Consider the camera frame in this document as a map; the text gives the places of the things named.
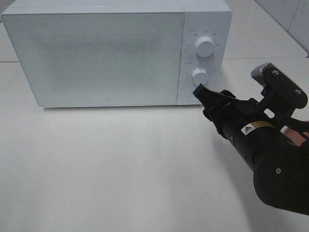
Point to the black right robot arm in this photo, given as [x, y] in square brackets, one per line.
[280, 167]

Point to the round white door button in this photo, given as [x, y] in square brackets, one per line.
[192, 97]

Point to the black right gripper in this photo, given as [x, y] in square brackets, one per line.
[228, 114]

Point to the upper white power knob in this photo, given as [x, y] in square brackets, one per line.
[204, 46]

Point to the white microwave oven body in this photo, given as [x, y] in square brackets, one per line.
[200, 17]

